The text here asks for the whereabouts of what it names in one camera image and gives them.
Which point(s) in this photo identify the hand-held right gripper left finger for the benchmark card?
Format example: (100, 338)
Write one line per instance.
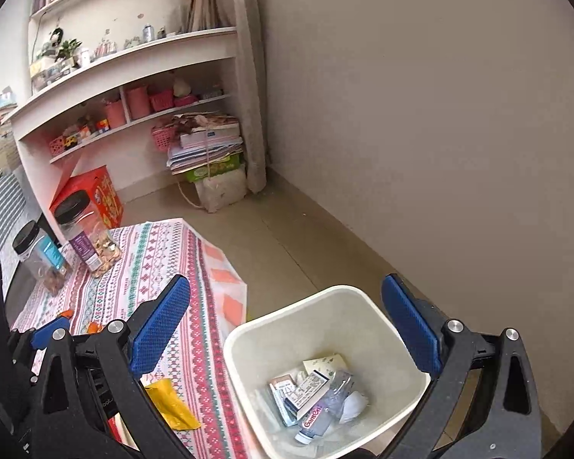
(160, 325)

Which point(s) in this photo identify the white plastic bag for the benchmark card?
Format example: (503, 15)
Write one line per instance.
(222, 193)

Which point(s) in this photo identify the yellow toy car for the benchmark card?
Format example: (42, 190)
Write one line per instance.
(71, 141)

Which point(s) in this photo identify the colourful toy blocks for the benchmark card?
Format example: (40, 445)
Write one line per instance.
(103, 124)

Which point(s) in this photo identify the white tissue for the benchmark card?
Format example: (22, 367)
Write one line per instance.
(355, 406)

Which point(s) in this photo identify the purple label plastic jar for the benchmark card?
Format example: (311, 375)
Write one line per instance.
(86, 234)

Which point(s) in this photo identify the white bookshelf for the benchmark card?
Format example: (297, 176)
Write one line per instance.
(138, 62)

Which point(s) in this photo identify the yellow packet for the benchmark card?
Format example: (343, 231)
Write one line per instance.
(172, 406)

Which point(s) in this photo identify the tall pink container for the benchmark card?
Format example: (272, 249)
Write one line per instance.
(137, 100)

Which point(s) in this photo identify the blue label plastic jar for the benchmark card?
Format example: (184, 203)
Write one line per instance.
(38, 258)

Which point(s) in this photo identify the dark grey sofa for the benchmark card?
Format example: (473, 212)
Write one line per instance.
(21, 301)

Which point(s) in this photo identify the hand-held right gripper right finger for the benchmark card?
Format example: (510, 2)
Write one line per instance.
(411, 325)

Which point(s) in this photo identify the white plastic bin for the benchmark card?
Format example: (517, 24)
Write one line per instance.
(287, 339)

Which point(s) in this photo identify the clear storage box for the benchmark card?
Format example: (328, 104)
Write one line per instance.
(50, 76)

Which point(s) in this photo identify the clear plastic bottle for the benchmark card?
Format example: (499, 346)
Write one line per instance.
(323, 409)

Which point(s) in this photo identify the red cardboard box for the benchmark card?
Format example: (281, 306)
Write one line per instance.
(103, 196)

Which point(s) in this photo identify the small silver can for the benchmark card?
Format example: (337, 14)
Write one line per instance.
(148, 32)

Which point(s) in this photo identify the patterned tablecloth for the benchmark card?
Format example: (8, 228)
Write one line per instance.
(172, 258)

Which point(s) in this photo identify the green tissue package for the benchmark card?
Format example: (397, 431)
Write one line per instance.
(220, 167)

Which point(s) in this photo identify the pink slatted basket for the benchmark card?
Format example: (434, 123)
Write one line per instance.
(161, 100)

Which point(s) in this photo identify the small potted plant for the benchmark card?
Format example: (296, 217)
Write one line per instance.
(68, 48)

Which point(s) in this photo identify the orange sausage snack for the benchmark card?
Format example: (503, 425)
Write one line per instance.
(65, 315)

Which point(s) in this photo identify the cream paper piece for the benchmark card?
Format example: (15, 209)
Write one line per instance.
(323, 363)

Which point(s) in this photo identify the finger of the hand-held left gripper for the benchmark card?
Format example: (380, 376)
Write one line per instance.
(48, 332)

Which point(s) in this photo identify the striped grey sofa cover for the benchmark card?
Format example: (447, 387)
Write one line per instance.
(2, 210)

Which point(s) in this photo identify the pink hanging basket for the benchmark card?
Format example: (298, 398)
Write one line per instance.
(163, 136)

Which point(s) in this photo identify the beige curtain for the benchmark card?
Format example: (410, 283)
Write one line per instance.
(248, 81)

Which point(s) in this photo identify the leaning thin books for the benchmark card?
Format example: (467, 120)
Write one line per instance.
(205, 9)

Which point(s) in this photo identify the orange candy wrapper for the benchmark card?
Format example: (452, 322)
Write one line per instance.
(94, 328)

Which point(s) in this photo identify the panda figure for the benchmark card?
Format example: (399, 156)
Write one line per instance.
(55, 36)

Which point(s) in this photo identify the small white bottle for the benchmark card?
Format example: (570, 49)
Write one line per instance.
(84, 57)

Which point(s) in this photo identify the pile of books and papers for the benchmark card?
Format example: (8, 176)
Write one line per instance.
(205, 146)

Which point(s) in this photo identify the pink figurines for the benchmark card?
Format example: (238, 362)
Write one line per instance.
(105, 49)

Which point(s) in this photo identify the yellow white plush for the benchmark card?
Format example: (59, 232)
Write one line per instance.
(181, 88)

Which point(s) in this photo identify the small pink white box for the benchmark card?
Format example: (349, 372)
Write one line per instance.
(282, 392)

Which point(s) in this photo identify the short pink container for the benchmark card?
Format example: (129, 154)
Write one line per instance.
(115, 114)

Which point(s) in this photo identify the pink lattice basket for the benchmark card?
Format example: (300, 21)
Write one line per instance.
(57, 144)

